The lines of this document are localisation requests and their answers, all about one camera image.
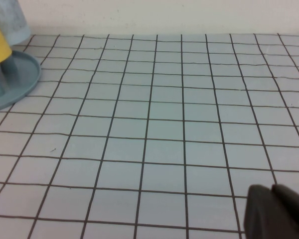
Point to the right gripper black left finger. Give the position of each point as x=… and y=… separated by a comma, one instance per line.
x=261, y=216

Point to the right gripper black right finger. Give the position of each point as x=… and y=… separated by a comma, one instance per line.
x=296, y=211

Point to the blue cup stand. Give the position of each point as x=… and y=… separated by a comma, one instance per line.
x=20, y=74

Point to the blue plastic cup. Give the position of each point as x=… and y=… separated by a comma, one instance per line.
x=12, y=20

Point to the checkered white tablecloth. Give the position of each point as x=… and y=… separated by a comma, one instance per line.
x=149, y=124

